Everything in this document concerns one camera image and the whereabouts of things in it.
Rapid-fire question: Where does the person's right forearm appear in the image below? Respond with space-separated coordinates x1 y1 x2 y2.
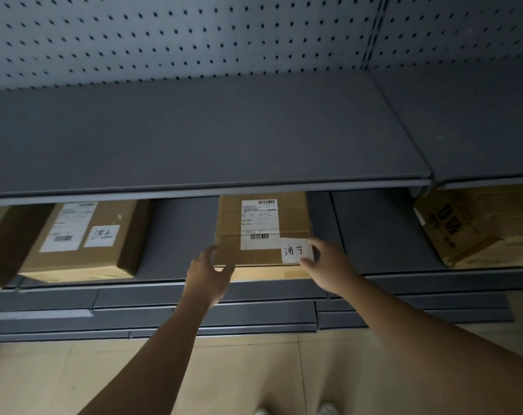
337 274 523 415

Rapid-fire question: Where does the person's left forearm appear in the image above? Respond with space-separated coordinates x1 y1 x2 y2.
78 293 208 415

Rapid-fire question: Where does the grey metal pegboard shelf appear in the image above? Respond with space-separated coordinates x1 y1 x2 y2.
0 0 523 344

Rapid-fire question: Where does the printed brown carton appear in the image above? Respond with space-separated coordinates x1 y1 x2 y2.
412 184 523 271

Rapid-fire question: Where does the person's left hand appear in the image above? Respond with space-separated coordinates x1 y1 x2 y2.
181 245 236 312

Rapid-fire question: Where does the brown cardboard box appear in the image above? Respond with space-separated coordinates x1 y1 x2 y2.
214 192 316 281
18 199 153 284
0 204 57 290

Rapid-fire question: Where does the person's right hand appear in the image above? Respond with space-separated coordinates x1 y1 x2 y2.
299 237 362 295

